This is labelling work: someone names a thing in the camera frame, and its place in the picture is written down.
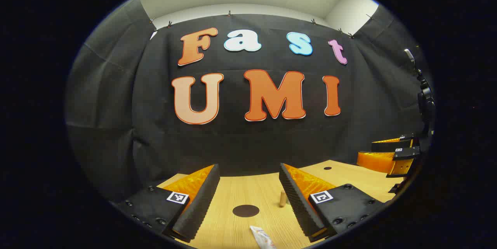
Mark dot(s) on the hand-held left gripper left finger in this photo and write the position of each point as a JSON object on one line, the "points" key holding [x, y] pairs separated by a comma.
{"points": [[202, 202]]}

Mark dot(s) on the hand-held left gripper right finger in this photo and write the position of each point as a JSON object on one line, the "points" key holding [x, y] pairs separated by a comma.
{"points": [[297, 206]]}

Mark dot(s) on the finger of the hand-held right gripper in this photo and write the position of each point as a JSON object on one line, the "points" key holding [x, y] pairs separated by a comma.
{"points": [[392, 146], [374, 161]]}

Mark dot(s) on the white toothpaste tube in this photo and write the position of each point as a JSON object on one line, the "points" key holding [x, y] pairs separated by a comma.
{"points": [[262, 237]]}

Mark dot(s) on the wooden desktop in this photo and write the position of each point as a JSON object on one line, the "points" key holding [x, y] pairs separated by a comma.
{"points": [[240, 190]]}

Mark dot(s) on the black backdrop cloth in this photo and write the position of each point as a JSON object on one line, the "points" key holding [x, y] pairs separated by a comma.
{"points": [[233, 144]]}

